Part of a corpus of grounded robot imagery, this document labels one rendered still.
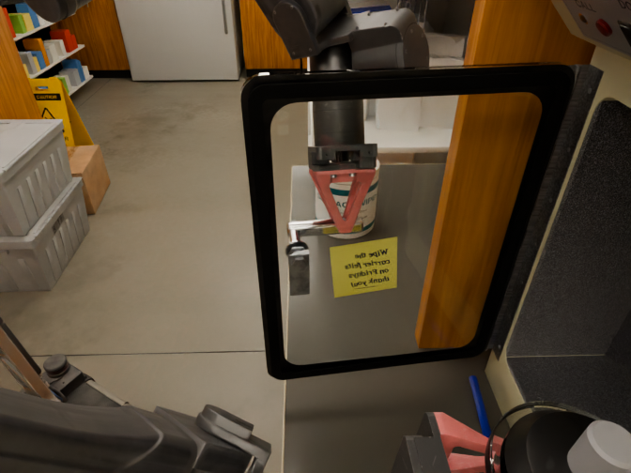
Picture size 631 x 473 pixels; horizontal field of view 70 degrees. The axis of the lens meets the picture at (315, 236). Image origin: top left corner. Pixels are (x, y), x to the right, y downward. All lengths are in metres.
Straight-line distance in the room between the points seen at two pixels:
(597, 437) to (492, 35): 0.37
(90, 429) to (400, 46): 0.38
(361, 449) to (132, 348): 1.58
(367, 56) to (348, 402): 0.45
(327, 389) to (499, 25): 0.50
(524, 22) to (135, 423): 0.48
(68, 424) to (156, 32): 5.11
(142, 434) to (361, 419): 0.42
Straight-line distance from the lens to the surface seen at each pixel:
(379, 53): 0.47
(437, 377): 0.72
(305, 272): 0.48
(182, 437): 0.30
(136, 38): 5.37
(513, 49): 0.53
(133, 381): 2.00
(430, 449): 0.36
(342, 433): 0.65
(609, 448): 0.31
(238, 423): 0.33
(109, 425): 0.28
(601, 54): 0.50
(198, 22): 5.17
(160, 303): 2.27
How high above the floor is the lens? 1.50
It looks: 36 degrees down
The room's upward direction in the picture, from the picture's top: straight up
